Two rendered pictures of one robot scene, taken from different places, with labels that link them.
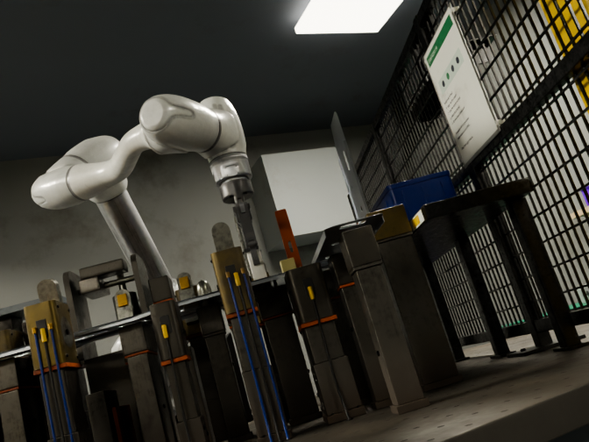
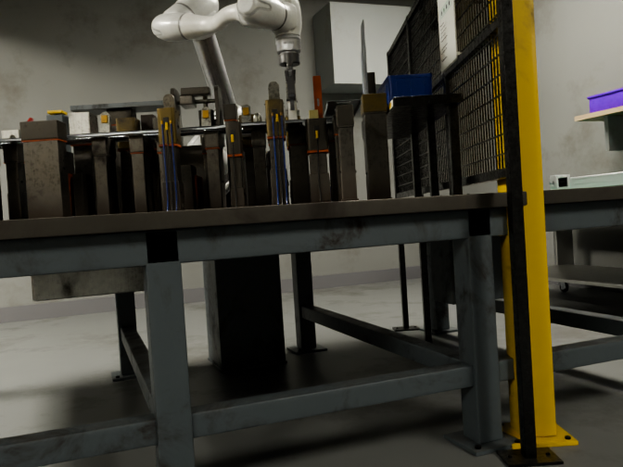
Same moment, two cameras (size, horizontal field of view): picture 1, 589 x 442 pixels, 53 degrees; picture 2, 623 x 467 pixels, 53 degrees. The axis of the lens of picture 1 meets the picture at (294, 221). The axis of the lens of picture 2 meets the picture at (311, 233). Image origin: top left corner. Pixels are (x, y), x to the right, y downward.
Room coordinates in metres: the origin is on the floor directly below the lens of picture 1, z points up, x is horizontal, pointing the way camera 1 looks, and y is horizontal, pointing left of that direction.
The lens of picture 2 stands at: (-0.90, -0.16, 0.67)
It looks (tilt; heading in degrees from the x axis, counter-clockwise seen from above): 2 degrees down; 6
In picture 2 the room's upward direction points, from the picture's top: 4 degrees counter-clockwise
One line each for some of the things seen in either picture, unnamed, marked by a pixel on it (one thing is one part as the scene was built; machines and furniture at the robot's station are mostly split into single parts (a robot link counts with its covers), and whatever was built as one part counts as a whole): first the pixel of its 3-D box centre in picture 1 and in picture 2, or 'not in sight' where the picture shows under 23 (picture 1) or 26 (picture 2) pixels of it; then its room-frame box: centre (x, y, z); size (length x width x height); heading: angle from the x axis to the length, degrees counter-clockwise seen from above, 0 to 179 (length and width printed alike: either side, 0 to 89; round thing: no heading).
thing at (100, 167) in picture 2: not in sight; (106, 179); (1.24, 0.78, 0.84); 0.12 x 0.05 x 0.29; 7
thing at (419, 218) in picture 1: (420, 248); (404, 120); (1.57, -0.30, 1.02); 0.90 x 0.22 x 0.03; 7
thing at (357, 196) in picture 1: (352, 184); (363, 70); (1.34, -0.15, 1.17); 0.12 x 0.01 x 0.34; 7
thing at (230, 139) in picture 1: (216, 129); (284, 15); (1.30, 0.11, 1.38); 0.13 x 0.11 x 0.16; 154
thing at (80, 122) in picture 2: not in sight; (88, 169); (1.40, 0.92, 0.90); 0.13 x 0.08 x 0.41; 7
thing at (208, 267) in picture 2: not in sight; (241, 292); (1.98, 0.49, 0.33); 0.31 x 0.31 x 0.66; 26
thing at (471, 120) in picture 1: (461, 89); (449, 21); (1.28, -0.45, 1.30); 0.23 x 0.02 x 0.31; 7
